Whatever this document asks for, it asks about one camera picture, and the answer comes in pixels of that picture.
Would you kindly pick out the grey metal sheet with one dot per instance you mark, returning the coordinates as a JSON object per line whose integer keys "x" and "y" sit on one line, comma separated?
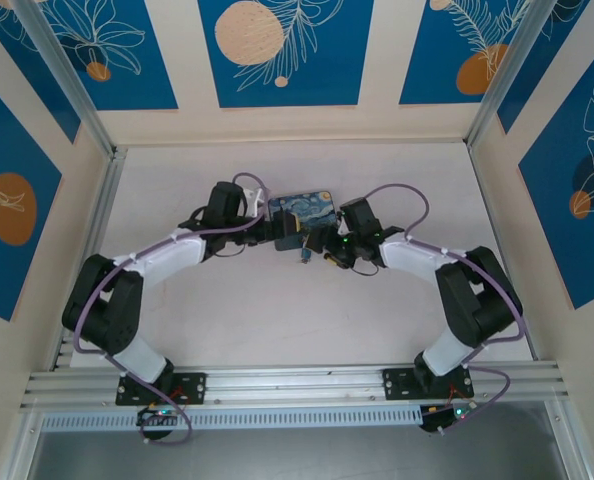
{"x": 297, "y": 455}

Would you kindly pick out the aluminium cross rail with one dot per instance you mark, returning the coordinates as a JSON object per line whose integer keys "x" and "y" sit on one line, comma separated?
{"x": 297, "y": 387}

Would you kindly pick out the starry night print tin box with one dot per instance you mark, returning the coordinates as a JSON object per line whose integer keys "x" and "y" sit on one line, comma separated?
{"x": 312, "y": 210}

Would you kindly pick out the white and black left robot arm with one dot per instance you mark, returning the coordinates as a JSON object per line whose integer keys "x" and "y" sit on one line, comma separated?
{"x": 167, "y": 255}

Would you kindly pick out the small controller board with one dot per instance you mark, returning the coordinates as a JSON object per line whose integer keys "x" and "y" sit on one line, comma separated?
{"x": 159, "y": 414}
{"x": 437, "y": 422}

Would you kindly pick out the aluminium frame post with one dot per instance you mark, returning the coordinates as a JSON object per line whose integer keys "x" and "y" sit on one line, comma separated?
{"x": 513, "y": 65}
{"x": 66, "y": 65}

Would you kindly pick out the small blue padlock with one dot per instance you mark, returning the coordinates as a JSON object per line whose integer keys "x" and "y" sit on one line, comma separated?
{"x": 305, "y": 256}

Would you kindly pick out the blue panel with beige circle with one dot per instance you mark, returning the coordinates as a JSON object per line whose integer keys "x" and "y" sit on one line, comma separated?
{"x": 327, "y": 60}

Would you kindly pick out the blue floral wall panel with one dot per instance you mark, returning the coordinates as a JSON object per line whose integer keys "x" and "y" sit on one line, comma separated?
{"x": 539, "y": 65}
{"x": 427, "y": 60}
{"x": 552, "y": 225}
{"x": 142, "y": 75}
{"x": 32, "y": 165}
{"x": 37, "y": 85}

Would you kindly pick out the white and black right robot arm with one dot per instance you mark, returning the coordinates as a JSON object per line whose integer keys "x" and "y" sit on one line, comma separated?
{"x": 412, "y": 255}

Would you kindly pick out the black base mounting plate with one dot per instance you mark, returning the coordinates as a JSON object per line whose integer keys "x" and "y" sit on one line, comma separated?
{"x": 197, "y": 387}
{"x": 394, "y": 385}

